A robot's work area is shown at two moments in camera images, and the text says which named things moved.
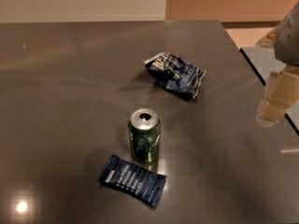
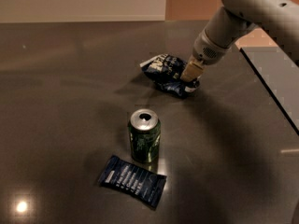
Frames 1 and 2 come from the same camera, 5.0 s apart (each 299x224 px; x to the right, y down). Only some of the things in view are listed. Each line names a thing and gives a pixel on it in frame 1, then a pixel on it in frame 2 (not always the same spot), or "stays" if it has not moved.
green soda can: (145, 134) stays
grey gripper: (288, 41) → (206, 49)
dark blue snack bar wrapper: (144, 184) stays
